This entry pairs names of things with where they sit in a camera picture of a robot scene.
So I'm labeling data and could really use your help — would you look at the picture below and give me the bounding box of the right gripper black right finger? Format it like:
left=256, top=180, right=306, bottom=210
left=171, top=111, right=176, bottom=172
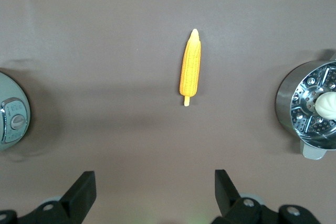
left=214, top=169, right=321, bottom=224

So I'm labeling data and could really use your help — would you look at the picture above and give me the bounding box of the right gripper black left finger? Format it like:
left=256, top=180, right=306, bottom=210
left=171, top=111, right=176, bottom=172
left=0, top=170, right=97, bottom=224

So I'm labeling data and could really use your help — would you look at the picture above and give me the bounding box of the yellow toy corn cob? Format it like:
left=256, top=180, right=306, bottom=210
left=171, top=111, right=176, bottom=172
left=179, top=28, right=202, bottom=107

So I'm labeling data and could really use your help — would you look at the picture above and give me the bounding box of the steel steamer pot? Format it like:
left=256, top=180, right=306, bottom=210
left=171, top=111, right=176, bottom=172
left=275, top=53, right=336, bottom=161

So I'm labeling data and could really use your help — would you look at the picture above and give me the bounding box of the steel electric pot grey base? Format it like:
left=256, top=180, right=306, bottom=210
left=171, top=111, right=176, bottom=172
left=0, top=68, right=32, bottom=153

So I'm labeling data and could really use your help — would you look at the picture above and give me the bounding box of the perforated steel steamer basket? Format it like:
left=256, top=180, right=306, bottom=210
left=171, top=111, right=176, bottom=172
left=290, top=61, right=336, bottom=141

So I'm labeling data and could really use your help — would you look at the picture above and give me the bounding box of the white steamed bun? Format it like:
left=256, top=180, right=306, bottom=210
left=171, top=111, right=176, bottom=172
left=314, top=91, right=336, bottom=120

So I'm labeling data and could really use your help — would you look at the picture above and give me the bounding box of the brown table cloth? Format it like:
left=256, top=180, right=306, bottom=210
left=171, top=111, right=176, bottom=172
left=0, top=0, right=336, bottom=224

